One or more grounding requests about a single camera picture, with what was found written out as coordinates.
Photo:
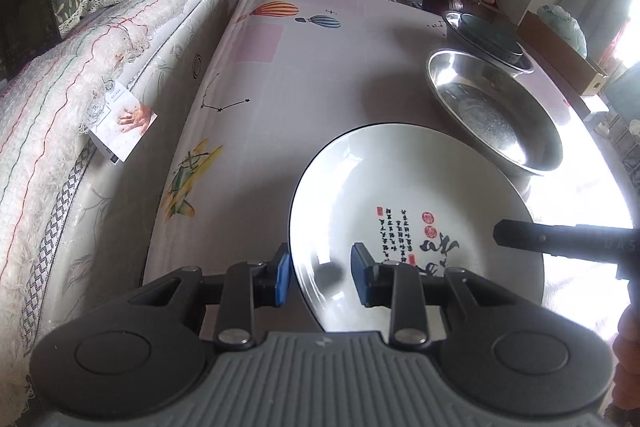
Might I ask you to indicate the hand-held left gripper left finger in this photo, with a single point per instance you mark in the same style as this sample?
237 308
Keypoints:
284 274

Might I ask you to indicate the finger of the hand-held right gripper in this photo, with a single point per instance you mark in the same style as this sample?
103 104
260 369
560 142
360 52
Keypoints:
522 234

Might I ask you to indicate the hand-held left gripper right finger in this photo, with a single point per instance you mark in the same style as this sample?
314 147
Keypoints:
360 274

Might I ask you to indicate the white printed ceramic plate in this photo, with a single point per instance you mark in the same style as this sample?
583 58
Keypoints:
350 187

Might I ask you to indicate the green ceramic bowl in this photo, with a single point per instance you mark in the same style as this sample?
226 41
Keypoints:
487 34

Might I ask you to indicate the stainless steel bowl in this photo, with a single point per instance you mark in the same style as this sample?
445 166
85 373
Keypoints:
451 21

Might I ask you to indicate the person's right hand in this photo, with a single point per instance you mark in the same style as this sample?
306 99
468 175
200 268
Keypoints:
629 357

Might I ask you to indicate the stainless steel deep plate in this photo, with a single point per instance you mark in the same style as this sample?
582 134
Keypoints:
480 107

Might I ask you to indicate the open brown cardboard box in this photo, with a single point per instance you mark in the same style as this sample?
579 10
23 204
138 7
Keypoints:
560 54

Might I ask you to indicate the green white plastic bag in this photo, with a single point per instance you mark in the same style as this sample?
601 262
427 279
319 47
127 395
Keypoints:
562 24

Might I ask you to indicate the white quilted mattress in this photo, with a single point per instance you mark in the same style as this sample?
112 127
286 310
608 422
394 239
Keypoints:
200 7

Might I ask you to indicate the fringed striped bed cover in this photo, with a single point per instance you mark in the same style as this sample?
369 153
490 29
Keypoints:
45 117

